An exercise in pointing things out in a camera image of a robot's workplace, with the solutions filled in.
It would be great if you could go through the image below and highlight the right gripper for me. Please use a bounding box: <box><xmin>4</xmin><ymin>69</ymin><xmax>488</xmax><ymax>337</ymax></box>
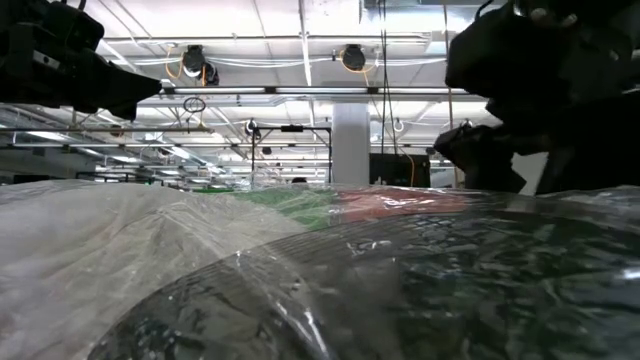
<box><xmin>433</xmin><ymin>0</ymin><xmax>640</xmax><ymax>196</ymax></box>

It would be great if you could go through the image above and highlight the orange hanging cable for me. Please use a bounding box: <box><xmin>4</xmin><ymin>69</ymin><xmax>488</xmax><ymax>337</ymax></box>
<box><xmin>403</xmin><ymin>152</ymin><xmax>417</xmax><ymax>189</ymax></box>

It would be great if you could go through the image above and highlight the black empty rig frame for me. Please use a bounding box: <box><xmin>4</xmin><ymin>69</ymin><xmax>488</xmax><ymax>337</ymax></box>
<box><xmin>249</xmin><ymin>124</ymin><xmax>334</xmax><ymax>187</ymax></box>

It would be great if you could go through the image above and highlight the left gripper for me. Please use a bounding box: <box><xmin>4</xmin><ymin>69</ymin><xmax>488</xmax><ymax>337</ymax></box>
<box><xmin>0</xmin><ymin>0</ymin><xmax>163</xmax><ymax>122</ymax></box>

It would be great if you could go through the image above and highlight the red packaged garment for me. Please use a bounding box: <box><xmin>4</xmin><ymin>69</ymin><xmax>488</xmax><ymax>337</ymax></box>
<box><xmin>329</xmin><ymin>187</ymin><xmax>484</xmax><ymax>226</ymax></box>

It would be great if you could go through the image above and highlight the white square pillar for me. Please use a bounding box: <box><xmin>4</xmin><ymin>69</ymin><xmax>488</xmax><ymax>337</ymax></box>
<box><xmin>331</xmin><ymin>102</ymin><xmax>372</xmax><ymax>186</ymax></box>

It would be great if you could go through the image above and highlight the long ceiling light bar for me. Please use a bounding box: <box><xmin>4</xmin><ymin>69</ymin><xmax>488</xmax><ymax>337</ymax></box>
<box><xmin>159</xmin><ymin>85</ymin><xmax>471</xmax><ymax>97</ymax></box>

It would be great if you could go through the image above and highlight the green plastic basket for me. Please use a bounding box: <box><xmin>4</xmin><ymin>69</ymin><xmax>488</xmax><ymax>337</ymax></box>
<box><xmin>192</xmin><ymin>185</ymin><xmax>342</xmax><ymax>232</ymax></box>

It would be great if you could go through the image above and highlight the plain white cotton pack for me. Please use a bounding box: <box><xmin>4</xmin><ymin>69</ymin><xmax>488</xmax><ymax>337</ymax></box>
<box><xmin>0</xmin><ymin>179</ymin><xmax>314</xmax><ymax>360</ymax></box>

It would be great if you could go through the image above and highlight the black hanging cable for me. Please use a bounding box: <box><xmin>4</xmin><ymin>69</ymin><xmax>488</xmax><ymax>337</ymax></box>
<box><xmin>378</xmin><ymin>0</ymin><xmax>390</xmax><ymax>156</ymax></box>

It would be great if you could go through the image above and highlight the black cable loop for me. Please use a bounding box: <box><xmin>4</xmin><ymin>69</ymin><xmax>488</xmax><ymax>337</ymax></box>
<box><xmin>182</xmin><ymin>96</ymin><xmax>208</xmax><ymax>114</ymax></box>

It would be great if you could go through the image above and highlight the black ceiling cable reel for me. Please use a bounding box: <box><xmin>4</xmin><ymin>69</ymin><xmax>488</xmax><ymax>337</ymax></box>
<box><xmin>339</xmin><ymin>43</ymin><xmax>367</xmax><ymax>73</ymax></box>
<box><xmin>180</xmin><ymin>43</ymin><xmax>221</xmax><ymax>87</ymax></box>

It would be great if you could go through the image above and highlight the grey ceiling rail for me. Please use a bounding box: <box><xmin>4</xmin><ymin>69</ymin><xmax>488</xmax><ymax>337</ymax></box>
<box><xmin>0</xmin><ymin>124</ymin><xmax>216</xmax><ymax>135</ymax></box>

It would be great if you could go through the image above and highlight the black partition panel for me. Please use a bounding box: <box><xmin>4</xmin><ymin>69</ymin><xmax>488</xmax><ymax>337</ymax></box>
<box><xmin>368</xmin><ymin>152</ymin><xmax>432</xmax><ymax>189</ymax></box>

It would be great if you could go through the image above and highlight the black bagged hair net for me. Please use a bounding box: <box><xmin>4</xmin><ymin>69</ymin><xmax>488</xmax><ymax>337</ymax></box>
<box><xmin>87</xmin><ymin>185</ymin><xmax>640</xmax><ymax>360</ymax></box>

